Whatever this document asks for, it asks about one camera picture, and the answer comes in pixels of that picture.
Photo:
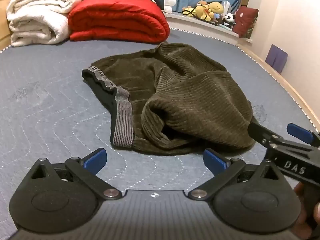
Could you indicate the dark red pillow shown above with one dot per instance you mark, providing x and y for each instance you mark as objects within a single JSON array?
[{"x": 246, "y": 21}]

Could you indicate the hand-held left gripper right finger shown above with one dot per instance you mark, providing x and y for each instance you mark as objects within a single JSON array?
[{"x": 215, "y": 162}]

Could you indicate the yellow plush toy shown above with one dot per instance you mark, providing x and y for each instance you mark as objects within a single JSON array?
[
  {"x": 201, "y": 11},
  {"x": 217, "y": 8}
]

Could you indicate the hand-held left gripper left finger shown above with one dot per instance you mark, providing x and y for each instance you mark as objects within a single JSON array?
[{"x": 93, "y": 161}]

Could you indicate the grey quilted mattress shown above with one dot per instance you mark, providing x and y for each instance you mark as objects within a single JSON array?
[{"x": 50, "y": 105}]

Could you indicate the white plush toy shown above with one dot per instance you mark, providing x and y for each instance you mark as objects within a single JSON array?
[{"x": 169, "y": 2}]

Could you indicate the red folded blanket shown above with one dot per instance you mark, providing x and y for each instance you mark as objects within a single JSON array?
[{"x": 117, "y": 20}]

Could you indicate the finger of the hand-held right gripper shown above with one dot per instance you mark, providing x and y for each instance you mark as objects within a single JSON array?
[
  {"x": 260, "y": 132},
  {"x": 300, "y": 133}
]

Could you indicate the person's right hand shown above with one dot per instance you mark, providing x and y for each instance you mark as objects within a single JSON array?
[{"x": 308, "y": 220}]

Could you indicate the purple sheet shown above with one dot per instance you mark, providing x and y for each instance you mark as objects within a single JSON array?
[{"x": 276, "y": 58}]

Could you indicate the panda plush toy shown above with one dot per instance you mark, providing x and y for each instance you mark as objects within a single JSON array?
[{"x": 229, "y": 20}]

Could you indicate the white folded blanket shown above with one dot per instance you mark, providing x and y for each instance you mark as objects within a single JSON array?
[{"x": 37, "y": 15}]

